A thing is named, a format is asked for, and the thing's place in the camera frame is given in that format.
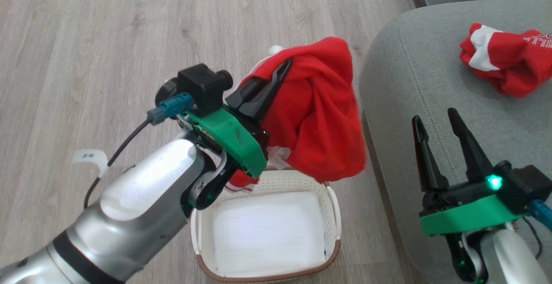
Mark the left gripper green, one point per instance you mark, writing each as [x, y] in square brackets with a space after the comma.
[233, 137]

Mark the red white striped jersey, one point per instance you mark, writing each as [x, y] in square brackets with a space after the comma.
[513, 64]

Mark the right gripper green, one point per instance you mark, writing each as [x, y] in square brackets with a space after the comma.
[461, 215]

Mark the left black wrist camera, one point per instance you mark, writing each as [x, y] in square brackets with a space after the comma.
[202, 85]

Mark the white plastic laundry basket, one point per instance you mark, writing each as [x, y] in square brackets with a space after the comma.
[332, 215]

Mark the grey-green fabric sofa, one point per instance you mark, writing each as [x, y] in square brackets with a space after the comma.
[431, 81]

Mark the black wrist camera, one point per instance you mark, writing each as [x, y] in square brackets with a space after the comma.
[528, 185]
[202, 85]

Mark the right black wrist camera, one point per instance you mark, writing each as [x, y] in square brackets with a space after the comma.
[528, 185]

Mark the red cloth garment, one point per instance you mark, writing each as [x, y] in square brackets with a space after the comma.
[319, 111]

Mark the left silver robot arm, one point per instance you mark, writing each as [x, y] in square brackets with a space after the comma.
[142, 198]

